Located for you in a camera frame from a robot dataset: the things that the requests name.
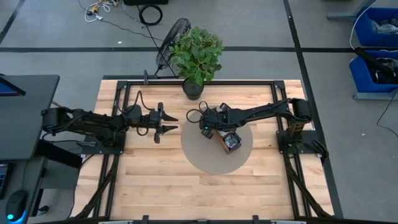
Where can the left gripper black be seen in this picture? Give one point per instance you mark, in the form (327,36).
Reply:
(152,120)

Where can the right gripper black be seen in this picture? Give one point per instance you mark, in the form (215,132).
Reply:
(217,119)

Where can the white orange tea packet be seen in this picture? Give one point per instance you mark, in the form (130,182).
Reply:
(222,133)

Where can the dark blue tea packet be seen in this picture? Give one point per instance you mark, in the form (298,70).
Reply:
(233,141)

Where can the wooden tea organizer box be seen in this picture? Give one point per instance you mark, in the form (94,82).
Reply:
(224,145)

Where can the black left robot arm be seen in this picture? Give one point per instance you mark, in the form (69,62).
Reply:
(93,123)

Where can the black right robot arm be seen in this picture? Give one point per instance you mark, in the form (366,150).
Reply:
(267,112)

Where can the round beige mat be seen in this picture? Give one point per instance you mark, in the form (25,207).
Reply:
(202,155)

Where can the potted green plant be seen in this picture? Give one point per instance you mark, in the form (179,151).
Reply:
(196,56)

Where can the black floor fan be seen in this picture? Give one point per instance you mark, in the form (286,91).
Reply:
(177,31)

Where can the black clamp lever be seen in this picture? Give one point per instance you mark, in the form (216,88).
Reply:
(255,218)
(145,218)

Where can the black desk foot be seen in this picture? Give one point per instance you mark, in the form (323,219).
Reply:
(59,154)

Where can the black equipment case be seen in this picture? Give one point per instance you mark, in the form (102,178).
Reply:
(146,2)

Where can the black desk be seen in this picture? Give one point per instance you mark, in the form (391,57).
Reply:
(28,118)

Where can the blue storage bin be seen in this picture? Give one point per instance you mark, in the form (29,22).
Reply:
(360,31)
(360,74)

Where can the grey metal stand foot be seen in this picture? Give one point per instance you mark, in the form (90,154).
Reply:
(342,16)

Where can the computer monitor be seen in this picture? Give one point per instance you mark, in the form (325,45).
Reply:
(9,88)

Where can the black folded tripod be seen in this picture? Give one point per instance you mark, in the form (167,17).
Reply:
(371,60)

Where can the black computer mouse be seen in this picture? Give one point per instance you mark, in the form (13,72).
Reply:
(16,205)

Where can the black keyboard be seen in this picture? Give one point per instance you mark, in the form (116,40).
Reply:
(3,182)

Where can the black metal table frame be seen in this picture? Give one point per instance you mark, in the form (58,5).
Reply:
(242,83)

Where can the silver aluminium bracket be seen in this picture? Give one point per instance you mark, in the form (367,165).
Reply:
(115,222)
(287,222)

